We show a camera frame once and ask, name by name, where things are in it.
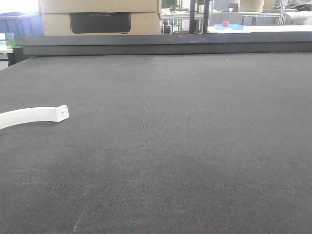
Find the small pink cube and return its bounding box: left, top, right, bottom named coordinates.
left=222, top=21, right=230, bottom=27

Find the cardboard box with black print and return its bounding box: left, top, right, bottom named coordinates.
left=42, top=12, right=160, bottom=36

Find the light blue tray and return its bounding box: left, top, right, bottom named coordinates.
left=214, top=24, right=244, bottom=31

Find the upper cardboard box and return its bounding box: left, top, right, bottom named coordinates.
left=40, top=0, right=161, bottom=13

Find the blue plastic crate background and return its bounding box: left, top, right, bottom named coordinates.
left=0, top=12, right=44, bottom=36

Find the black vertical post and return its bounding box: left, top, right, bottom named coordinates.
left=189, top=0, right=210, bottom=34

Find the white curved plastic bracket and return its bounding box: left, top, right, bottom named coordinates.
left=0, top=105, right=69, bottom=129

